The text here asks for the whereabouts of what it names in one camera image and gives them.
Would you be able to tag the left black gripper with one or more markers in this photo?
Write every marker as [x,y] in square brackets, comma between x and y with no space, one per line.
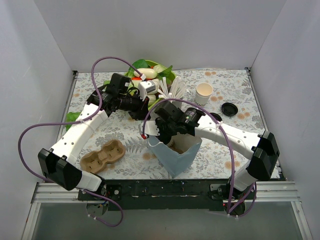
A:
[139,114]

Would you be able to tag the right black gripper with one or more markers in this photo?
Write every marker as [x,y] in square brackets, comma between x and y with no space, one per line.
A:
[163,136]

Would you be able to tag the white paper coffee cup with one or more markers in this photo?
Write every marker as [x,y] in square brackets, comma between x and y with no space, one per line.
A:
[171,143]

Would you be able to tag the brown pulp cup carrier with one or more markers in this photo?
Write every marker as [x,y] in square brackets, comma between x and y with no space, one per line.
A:
[98,160]
[179,151]

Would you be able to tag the white paper bag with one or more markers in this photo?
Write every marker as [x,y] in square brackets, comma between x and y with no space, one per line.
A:
[173,162]

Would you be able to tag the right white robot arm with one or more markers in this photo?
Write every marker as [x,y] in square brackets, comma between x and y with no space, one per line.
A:
[261,150]

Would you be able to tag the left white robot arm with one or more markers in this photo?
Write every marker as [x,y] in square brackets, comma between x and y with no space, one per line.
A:
[58,163]

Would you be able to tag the black coffee lid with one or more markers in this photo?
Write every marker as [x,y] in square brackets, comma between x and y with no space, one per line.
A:
[229,109]
[216,116]

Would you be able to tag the yellow napa cabbage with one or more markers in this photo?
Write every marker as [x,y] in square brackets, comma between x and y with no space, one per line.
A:
[152,99]

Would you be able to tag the long green napa cabbage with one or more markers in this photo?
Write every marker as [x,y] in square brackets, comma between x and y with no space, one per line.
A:
[130,86]

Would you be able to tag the grey straw holder cup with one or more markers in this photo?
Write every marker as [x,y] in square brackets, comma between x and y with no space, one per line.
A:
[177,104]

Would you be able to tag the green plastic basket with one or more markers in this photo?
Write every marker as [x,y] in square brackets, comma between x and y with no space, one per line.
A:
[168,82]

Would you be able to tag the white radish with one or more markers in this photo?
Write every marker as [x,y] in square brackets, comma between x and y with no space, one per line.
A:
[148,72]

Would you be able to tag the white wrapped straws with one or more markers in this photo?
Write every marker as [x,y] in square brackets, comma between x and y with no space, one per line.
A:
[177,89]

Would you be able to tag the small bok choy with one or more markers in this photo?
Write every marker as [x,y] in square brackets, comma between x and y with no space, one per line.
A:
[164,72]

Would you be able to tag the green bok choy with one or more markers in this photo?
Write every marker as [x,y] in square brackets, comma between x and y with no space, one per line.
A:
[140,63]

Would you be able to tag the stacked white paper cup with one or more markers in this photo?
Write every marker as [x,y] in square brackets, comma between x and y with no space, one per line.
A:
[203,92]

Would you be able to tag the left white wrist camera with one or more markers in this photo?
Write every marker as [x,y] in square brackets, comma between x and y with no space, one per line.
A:
[147,88]

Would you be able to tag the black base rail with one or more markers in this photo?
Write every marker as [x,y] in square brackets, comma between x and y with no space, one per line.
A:
[174,194]

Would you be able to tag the aluminium frame rail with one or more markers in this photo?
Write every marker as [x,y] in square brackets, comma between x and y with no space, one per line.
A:
[267,191]

